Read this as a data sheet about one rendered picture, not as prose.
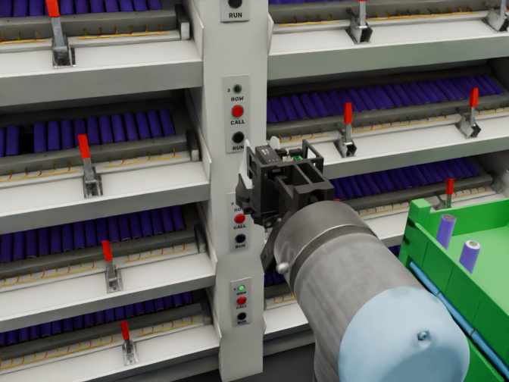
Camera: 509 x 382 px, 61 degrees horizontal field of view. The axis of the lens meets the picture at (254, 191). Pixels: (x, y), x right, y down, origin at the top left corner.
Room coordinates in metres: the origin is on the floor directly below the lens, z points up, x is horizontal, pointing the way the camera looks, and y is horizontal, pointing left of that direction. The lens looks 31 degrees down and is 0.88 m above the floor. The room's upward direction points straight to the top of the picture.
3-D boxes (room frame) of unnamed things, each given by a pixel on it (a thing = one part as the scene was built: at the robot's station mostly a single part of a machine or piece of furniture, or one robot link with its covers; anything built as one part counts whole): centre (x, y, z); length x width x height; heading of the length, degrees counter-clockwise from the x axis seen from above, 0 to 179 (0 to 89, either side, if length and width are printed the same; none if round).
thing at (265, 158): (0.40, -0.04, 0.62); 0.12 x 0.08 x 0.09; 18
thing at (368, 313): (0.24, -0.09, 0.61); 0.12 x 0.09 x 0.10; 18
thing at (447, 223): (0.47, -0.25, 0.52); 0.02 x 0.02 x 0.06
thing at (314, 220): (0.32, -0.06, 0.62); 0.10 x 0.05 x 0.09; 108
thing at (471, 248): (0.42, -0.26, 0.52); 0.02 x 0.02 x 0.06
